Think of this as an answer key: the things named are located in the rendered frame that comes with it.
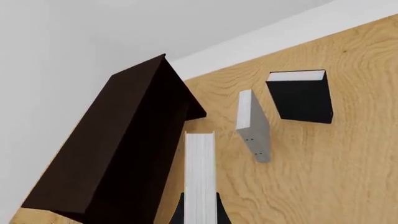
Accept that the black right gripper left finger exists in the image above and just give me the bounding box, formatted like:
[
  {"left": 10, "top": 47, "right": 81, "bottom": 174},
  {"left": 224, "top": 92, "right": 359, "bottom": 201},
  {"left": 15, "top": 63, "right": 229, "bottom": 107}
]
[{"left": 169, "top": 192, "right": 187, "bottom": 224}]

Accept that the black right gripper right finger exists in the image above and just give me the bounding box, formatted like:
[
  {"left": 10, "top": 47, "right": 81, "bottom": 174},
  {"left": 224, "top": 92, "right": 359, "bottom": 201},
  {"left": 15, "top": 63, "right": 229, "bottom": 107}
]
[{"left": 215, "top": 192, "right": 233, "bottom": 224}]

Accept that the white-paged book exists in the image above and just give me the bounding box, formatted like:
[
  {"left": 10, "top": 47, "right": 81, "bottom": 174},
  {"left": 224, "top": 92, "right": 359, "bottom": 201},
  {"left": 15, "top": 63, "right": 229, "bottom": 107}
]
[{"left": 183, "top": 131, "right": 218, "bottom": 224}]

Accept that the dark brown cabinet shelf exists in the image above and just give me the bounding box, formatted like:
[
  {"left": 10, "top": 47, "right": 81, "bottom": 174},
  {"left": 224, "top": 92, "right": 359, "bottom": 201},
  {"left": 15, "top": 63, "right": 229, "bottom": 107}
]
[{"left": 21, "top": 53, "right": 208, "bottom": 224}]

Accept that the grey cover book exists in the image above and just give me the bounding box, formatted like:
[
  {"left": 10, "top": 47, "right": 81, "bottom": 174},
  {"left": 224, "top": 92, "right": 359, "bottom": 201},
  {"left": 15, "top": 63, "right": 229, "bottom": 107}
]
[{"left": 235, "top": 88, "right": 272, "bottom": 164}]

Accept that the black cover book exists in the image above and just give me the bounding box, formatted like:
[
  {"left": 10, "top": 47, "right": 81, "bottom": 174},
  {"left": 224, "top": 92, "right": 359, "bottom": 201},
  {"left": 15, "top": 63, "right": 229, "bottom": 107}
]
[{"left": 265, "top": 68, "right": 334, "bottom": 125}]

